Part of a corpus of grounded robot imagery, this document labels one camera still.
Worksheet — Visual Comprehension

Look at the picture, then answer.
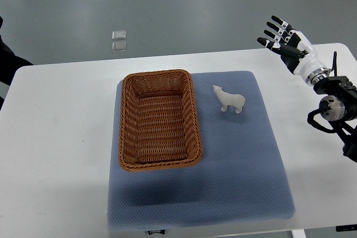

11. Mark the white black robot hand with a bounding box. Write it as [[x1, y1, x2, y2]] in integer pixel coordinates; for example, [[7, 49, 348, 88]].
[[257, 16, 331, 86]]

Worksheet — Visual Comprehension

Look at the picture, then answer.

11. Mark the white bear figurine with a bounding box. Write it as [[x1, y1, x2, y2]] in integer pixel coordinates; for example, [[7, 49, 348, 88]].
[[213, 85, 245, 114]]

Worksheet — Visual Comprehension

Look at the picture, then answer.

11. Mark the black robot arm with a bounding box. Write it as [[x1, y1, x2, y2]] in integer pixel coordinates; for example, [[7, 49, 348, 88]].
[[307, 52, 356, 162]]

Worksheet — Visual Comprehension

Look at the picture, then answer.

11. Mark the brown wicker basket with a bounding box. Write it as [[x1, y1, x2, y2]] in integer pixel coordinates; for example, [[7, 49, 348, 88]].
[[118, 69, 203, 172]]

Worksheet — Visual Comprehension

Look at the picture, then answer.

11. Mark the blue-grey padded mat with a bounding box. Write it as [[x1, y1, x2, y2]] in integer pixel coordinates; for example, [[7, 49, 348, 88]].
[[107, 71, 295, 232]]

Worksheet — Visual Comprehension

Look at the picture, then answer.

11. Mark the upper silver floor plate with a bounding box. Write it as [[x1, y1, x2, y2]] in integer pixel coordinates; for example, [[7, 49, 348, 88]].
[[112, 30, 127, 40]]

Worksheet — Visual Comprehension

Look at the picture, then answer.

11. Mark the black table control panel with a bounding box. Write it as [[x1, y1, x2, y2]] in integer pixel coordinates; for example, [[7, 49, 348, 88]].
[[335, 225, 356, 232]]

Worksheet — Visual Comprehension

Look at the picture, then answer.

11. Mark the dark label tag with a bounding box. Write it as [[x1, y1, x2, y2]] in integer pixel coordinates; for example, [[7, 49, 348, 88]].
[[147, 230, 165, 237]]

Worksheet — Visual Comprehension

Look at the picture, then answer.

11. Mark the black object at left edge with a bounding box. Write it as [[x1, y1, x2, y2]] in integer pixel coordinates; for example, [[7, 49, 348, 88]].
[[0, 16, 34, 110]]

